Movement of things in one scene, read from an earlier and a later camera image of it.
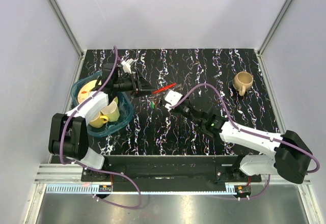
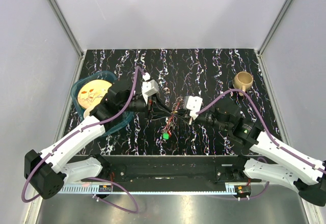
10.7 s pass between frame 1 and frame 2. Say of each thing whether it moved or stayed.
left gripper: moved
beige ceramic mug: stayed
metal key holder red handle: moved
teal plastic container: stayed
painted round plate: stayed
